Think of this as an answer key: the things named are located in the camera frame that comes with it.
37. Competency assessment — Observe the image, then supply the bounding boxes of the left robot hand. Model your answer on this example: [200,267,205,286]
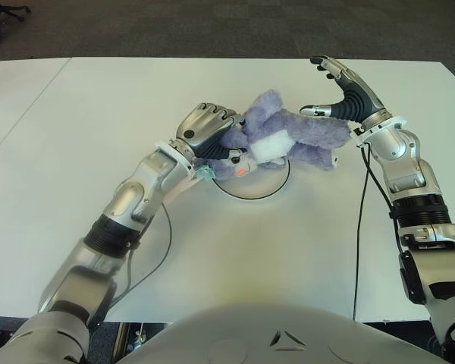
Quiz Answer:
[174,102,251,165]

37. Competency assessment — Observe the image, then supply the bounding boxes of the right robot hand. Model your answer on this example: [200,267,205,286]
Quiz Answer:
[298,55,388,124]

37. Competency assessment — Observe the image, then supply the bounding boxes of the purple plush bunny doll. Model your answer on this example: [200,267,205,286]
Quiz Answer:
[172,89,352,204]

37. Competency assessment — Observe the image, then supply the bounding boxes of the white plate black rim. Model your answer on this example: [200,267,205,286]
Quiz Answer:
[212,157,291,200]

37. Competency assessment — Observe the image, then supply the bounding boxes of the grey robot torso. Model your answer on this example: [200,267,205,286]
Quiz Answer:
[117,303,455,364]

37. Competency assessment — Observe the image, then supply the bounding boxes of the black office chair base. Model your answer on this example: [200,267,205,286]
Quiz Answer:
[0,0,32,20]

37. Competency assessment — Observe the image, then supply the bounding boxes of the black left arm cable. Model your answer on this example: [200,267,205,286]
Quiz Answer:
[94,202,174,327]

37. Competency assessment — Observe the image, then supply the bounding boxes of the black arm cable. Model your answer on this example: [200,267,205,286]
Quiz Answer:
[351,146,369,322]
[94,202,174,327]

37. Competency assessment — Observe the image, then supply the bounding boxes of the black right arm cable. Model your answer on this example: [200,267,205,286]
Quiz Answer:
[351,146,369,322]

